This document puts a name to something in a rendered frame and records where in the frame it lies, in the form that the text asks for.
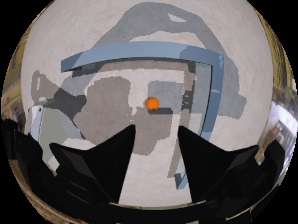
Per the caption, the clear l-shaped low wall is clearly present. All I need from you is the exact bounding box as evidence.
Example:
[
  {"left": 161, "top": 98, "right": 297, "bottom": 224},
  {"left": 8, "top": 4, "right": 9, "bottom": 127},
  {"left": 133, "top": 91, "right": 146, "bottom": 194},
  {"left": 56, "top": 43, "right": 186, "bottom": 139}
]
[{"left": 68, "top": 57, "right": 212, "bottom": 188}]

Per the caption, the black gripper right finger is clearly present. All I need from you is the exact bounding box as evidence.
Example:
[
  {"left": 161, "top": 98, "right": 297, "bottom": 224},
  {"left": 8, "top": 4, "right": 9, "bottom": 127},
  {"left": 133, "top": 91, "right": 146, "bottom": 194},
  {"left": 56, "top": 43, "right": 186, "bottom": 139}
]
[{"left": 177, "top": 127, "right": 259, "bottom": 204}]

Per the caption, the blue-grey l-shaped low wall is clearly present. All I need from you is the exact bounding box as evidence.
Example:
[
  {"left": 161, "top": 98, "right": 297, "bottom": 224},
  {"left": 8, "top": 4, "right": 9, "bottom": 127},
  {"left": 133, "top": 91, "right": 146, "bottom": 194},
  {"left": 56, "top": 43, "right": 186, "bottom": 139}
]
[{"left": 60, "top": 40, "right": 223, "bottom": 141}]

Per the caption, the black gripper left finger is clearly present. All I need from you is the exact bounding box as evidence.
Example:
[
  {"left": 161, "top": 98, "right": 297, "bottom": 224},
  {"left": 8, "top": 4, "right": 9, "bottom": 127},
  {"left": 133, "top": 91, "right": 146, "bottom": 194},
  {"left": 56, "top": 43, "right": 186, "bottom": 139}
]
[{"left": 49, "top": 124, "right": 136, "bottom": 204}]

